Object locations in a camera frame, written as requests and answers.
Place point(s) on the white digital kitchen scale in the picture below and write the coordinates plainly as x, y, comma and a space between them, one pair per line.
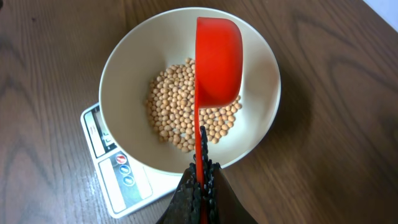
127, 186

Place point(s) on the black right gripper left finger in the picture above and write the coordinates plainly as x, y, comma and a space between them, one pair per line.
185, 204

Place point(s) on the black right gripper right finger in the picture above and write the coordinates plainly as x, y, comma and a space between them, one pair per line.
221, 203

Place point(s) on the cream plastic bowl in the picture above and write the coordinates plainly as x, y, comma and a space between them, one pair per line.
166, 39

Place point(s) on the soybeans in bowl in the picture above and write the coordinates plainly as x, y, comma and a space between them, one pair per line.
170, 108

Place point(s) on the red plastic measuring scoop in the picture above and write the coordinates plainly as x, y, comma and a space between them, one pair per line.
219, 67

